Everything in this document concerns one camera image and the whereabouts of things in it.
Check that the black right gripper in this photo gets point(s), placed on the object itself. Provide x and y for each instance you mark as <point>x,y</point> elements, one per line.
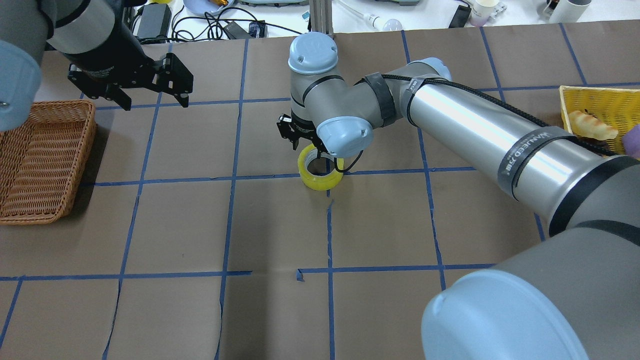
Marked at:
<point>301,130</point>

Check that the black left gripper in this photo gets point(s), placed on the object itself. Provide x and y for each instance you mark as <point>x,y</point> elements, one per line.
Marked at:
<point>114,50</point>

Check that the yellow tape roll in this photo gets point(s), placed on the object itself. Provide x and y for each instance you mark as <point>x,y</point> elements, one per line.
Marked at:
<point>324,181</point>

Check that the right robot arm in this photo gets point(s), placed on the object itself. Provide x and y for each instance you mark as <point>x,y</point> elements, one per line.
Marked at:
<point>575,296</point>

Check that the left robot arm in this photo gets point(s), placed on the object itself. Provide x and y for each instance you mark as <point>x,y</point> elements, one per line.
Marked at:
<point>27,27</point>

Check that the black power brick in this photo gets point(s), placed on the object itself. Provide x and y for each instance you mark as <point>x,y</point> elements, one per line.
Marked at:
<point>153,23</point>

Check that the blue plate with brass part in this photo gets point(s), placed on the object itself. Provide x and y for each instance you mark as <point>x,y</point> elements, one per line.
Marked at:
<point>200,7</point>

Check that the brown wicker basket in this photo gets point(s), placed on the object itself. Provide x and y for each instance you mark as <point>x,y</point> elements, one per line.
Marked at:
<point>43,161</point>

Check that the light bulb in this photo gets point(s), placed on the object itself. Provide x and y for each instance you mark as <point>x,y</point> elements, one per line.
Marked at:
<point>373,21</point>

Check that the black power adapter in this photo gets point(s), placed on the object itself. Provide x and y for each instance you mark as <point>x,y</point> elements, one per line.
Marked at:
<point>461,17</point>

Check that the purple white cup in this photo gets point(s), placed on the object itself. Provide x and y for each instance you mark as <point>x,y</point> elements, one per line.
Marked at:
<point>481,11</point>

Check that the toy croissant bread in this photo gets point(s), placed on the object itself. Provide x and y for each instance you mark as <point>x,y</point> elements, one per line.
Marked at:
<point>588,126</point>

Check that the yellow plastic basket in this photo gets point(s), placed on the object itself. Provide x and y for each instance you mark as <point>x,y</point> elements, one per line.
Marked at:
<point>617,107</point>

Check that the purple foam cube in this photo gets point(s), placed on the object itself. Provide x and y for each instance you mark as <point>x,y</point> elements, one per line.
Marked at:
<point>631,142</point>

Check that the aluminium frame post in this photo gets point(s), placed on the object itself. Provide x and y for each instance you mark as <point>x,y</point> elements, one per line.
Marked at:
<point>321,17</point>

